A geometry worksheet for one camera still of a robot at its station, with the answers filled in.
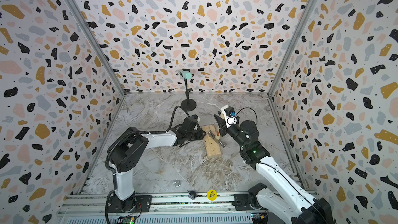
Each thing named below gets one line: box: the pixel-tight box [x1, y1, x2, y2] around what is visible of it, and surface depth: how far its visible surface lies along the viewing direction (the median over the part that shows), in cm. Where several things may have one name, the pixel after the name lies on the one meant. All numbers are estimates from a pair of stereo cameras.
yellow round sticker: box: [206, 189, 218, 202], surface depth 78 cm
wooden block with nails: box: [201, 124, 222, 158], surface depth 92 cm
